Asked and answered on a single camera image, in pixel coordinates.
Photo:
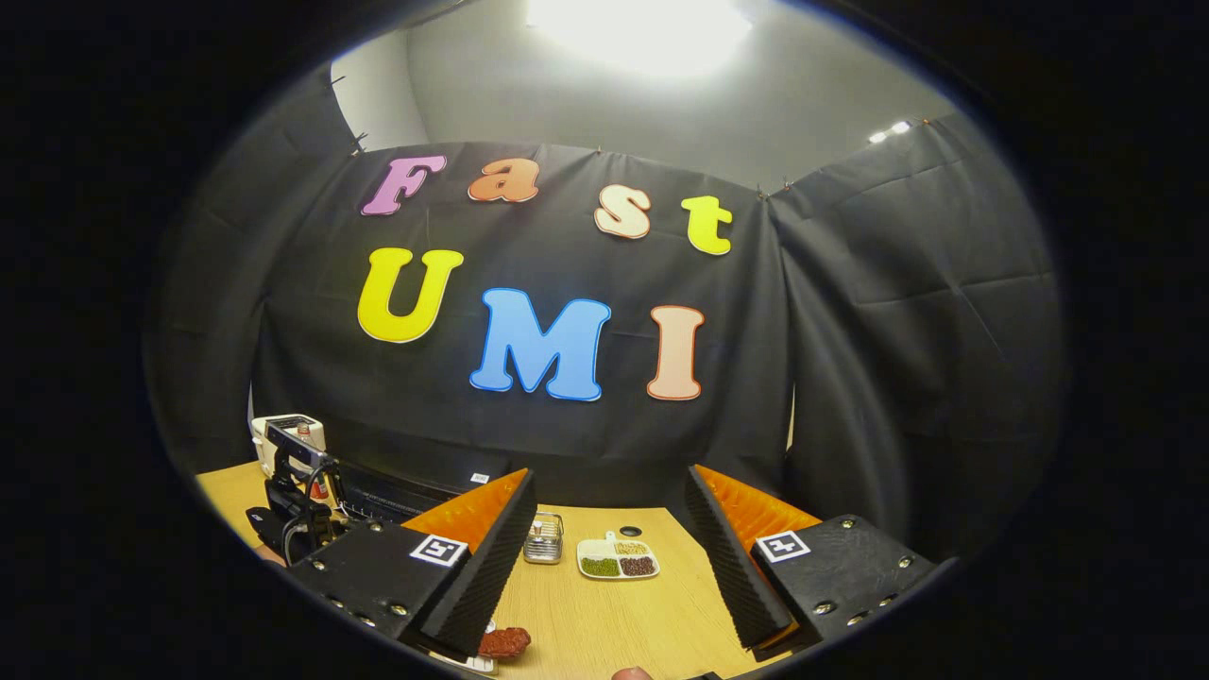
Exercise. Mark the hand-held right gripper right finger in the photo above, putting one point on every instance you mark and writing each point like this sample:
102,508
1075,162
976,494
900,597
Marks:
737,576

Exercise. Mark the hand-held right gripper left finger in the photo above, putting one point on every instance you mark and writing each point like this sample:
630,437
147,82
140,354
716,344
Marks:
491,576

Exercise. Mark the reddish-brown grilled meat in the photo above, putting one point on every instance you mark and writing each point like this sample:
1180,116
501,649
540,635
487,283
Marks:
505,642

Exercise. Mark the black electric oven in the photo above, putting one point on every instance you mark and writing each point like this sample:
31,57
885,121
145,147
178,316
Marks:
406,482

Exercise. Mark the white toaster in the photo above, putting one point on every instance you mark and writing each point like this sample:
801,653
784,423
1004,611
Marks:
260,449

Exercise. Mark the clear bottle with red label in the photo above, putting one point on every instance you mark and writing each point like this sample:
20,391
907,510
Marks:
304,433

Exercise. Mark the small white ribbed tray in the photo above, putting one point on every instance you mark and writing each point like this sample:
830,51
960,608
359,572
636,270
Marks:
480,665

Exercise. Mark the white divided dish of beans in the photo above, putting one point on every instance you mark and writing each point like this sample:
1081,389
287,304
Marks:
616,562

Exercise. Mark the large ceiling light panel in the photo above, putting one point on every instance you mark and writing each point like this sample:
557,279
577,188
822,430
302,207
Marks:
642,28

